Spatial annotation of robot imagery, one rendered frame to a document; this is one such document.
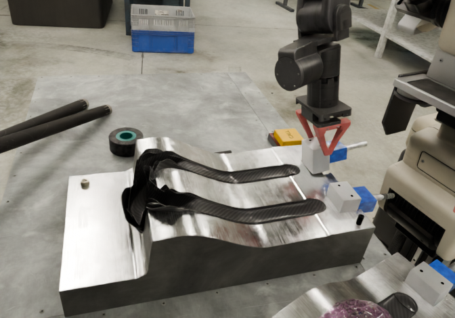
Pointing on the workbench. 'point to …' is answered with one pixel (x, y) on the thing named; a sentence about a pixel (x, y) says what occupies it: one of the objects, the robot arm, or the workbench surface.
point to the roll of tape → (124, 141)
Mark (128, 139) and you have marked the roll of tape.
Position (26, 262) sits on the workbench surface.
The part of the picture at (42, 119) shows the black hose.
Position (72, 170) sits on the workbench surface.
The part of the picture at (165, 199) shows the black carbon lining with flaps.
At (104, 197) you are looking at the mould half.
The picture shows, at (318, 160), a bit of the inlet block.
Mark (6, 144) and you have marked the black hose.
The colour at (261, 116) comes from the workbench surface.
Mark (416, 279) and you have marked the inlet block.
